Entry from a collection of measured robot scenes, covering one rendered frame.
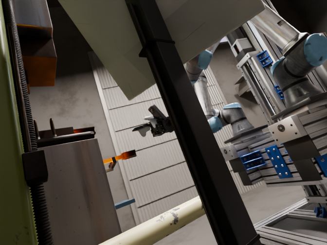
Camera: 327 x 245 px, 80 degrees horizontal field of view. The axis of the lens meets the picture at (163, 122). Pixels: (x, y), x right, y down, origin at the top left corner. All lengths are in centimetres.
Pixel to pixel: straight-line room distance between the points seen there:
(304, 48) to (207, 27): 63
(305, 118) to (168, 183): 287
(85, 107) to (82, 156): 329
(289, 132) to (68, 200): 85
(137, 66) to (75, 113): 349
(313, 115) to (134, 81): 77
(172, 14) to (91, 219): 56
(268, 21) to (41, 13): 92
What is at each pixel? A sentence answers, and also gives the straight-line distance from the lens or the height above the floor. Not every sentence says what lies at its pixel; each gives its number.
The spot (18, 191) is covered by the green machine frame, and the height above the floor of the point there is 76.
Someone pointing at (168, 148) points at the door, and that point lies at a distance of 366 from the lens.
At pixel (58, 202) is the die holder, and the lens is 64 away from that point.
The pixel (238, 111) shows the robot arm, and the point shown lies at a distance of 145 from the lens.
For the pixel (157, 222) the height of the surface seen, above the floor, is 63.
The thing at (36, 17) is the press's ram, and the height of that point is 141.
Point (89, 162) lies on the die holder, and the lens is 67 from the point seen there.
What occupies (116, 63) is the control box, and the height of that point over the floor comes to 100.
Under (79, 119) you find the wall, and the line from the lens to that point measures 386.
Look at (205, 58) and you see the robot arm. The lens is 83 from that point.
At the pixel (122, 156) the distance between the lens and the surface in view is 126.
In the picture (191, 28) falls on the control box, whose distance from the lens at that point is 43.
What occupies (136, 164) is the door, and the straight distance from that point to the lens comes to 353.
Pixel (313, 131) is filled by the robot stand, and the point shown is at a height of 69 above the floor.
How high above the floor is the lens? 71
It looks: 16 degrees up
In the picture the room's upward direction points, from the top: 20 degrees counter-clockwise
